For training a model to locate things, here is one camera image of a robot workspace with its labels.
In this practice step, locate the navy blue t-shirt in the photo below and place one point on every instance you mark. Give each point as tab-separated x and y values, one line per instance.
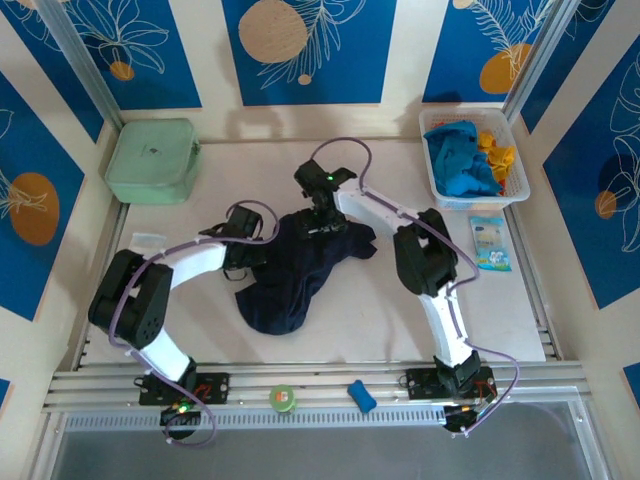
290	285

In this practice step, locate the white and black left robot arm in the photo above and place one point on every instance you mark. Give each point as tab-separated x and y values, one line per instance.
200	260

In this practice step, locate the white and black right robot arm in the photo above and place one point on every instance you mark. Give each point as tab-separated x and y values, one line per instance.
425	255

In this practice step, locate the small clear plastic bag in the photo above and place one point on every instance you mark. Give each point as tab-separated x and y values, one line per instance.
147	240

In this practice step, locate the mint green zip case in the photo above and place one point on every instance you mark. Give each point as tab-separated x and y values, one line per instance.
150	160

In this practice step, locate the bright blue t-shirt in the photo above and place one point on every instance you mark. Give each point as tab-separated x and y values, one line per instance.
457	160

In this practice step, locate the green tape roll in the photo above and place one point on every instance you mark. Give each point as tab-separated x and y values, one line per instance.
282	398

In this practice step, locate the yellow orange t-shirt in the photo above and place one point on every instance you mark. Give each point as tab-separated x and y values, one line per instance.
500	157

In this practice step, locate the blue wet wipes packet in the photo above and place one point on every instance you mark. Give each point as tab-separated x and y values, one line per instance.
491	245

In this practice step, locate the blue bone-shaped toy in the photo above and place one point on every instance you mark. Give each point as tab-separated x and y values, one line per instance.
362	396

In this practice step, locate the white plastic basket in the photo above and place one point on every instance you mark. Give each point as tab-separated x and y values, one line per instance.
515	150

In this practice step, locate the blue floral wall panel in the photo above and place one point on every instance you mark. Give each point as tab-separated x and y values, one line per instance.
572	65
45	260
575	225
450	50
350	65
50	75
170	60

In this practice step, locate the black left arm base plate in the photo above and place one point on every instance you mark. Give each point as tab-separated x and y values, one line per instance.
215	387

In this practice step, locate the aluminium table edge rail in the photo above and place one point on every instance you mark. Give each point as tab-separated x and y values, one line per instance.
320	372

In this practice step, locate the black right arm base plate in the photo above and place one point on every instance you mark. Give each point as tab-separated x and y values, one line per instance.
422	382

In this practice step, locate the aluminium frame post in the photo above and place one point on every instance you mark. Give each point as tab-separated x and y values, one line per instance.
85	65
537	60

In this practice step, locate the aluminium side rail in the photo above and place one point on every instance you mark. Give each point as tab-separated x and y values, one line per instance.
537	300

